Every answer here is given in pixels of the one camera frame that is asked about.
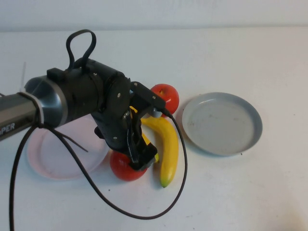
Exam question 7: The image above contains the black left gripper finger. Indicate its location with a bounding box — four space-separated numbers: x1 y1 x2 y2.
129 158 154 172

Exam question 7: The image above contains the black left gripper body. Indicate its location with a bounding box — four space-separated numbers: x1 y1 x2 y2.
93 109 158 169

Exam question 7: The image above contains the red apple orange-yellow side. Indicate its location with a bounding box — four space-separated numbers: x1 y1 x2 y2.
110 151 149 181

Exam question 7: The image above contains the small yellow banana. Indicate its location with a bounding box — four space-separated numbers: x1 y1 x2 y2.
129 105 160 164

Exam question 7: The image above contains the large yellow banana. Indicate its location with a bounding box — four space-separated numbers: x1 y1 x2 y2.
141 116 180 189

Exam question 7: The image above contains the red apple small yellow spot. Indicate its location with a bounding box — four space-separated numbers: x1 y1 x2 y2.
150 83 180 118

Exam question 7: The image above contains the pink round plate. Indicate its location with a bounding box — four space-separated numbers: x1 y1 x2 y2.
26 117 110 181

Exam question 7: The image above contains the grey-blue round plate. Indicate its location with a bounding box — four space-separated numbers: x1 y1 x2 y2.
182 92 263 157

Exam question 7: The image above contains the black zip tie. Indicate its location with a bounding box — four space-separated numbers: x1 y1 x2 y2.
51 128 89 153

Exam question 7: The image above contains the white zip tie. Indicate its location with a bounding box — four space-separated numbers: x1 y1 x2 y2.
20 62 45 127

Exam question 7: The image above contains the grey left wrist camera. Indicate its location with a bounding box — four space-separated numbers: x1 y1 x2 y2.
152 107 166 119

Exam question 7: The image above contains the thin black left camera cable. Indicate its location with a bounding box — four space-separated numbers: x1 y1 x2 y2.
9 108 189 220

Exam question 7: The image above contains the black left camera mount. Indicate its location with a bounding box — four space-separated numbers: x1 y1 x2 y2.
129 81 167 121

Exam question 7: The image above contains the thick black left cable loop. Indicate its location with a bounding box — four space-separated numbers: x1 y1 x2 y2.
66 29 97 72

